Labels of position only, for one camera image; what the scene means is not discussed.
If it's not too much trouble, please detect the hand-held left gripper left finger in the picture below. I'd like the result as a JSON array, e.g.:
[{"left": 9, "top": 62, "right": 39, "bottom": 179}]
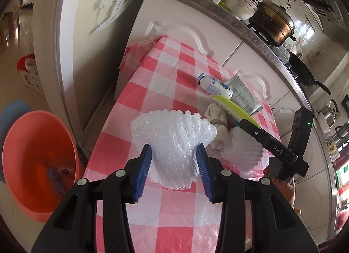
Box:
[{"left": 33, "top": 143, "right": 152, "bottom": 253}]

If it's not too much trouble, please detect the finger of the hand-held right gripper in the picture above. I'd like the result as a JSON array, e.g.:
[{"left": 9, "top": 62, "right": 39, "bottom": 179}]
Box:
[{"left": 238, "top": 119, "right": 299, "bottom": 164}]

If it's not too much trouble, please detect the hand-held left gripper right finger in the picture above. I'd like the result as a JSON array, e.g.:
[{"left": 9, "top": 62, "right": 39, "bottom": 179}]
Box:
[{"left": 196, "top": 143, "right": 319, "bottom": 253}]

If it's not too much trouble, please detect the large white foam fruit net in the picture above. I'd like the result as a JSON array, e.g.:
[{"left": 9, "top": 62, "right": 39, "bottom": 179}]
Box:
[{"left": 130, "top": 110, "right": 218, "bottom": 190}]

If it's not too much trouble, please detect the grey foil packet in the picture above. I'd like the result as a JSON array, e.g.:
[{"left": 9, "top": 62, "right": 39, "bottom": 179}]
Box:
[{"left": 225, "top": 74, "right": 263, "bottom": 115}]

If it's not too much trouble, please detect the yellow-green sponge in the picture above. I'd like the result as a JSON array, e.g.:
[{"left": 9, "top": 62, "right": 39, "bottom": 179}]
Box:
[{"left": 209, "top": 93, "right": 261, "bottom": 129}]

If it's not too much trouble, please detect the white plastic drink bottle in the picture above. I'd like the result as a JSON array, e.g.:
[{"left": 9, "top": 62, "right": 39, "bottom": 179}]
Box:
[{"left": 197, "top": 73, "right": 234, "bottom": 100}]

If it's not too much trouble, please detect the orange plastic basin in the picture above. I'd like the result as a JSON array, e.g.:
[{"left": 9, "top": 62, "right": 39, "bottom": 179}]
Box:
[{"left": 2, "top": 110, "right": 87, "bottom": 223}]

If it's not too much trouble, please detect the person's right hand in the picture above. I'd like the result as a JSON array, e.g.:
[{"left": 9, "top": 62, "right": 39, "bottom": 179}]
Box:
[{"left": 262, "top": 166, "right": 297, "bottom": 211}]

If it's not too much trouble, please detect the small white foam fruit net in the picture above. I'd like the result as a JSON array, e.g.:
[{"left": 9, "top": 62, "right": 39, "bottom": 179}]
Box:
[{"left": 221, "top": 127, "right": 270, "bottom": 169}]

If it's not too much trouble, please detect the steel kettle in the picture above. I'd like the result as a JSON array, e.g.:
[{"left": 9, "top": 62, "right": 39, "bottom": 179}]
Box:
[{"left": 316, "top": 99, "right": 339, "bottom": 134}]

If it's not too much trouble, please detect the crumpled white tissue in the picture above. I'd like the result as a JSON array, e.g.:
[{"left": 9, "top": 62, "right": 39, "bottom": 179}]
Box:
[{"left": 203, "top": 103, "right": 232, "bottom": 150}]

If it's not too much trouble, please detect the black wok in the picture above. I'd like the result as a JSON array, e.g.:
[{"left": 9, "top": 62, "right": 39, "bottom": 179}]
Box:
[{"left": 287, "top": 51, "right": 332, "bottom": 96}]

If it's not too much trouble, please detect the small brown bottle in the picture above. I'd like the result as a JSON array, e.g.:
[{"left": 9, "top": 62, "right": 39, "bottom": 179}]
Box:
[{"left": 58, "top": 164, "right": 76, "bottom": 176}]

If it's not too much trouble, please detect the white cabinet door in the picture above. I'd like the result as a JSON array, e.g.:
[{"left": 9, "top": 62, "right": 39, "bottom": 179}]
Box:
[
  {"left": 224, "top": 42, "right": 299, "bottom": 112},
  {"left": 128, "top": 0, "right": 244, "bottom": 66}
]

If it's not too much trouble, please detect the blue crumpled wrapper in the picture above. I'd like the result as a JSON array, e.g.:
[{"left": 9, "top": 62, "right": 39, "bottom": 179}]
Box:
[{"left": 47, "top": 168, "right": 66, "bottom": 198}]

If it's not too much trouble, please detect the steel-edged kitchen counter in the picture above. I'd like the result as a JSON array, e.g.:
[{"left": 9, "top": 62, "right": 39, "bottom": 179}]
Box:
[{"left": 139, "top": 0, "right": 340, "bottom": 215}]

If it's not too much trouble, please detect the steel cooking pot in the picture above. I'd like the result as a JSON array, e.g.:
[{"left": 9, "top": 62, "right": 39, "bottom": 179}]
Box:
[{"left": 248, "top": 0, "right": 297, "bottom": 48}]

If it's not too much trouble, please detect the white door with flower decal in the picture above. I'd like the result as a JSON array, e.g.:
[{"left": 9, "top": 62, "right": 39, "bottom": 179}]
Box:
[{"left": 33, "top": 0, "right": 153, "bottom": 144}]

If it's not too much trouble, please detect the blue floor mat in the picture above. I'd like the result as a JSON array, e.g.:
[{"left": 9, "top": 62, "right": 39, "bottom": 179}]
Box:
[{"left": 0, "top": 100, "right": 35, "bottom": 183}]

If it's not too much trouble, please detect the white plastic basket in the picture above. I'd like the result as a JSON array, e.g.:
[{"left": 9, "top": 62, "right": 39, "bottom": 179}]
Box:
[{"left": 20, "top": 71, "right": 44, "bottom": 94}]

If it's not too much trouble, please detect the white ceramic bowl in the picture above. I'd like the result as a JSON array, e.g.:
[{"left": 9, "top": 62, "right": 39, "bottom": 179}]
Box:
[{"left": 224, "top": 0, "right": 258, "bottom": 21}]

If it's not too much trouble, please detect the red plastic bag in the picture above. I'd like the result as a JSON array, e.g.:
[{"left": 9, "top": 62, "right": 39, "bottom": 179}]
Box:
[{"left": 16, "top": 54, "right": 39, "bottom": 76}]

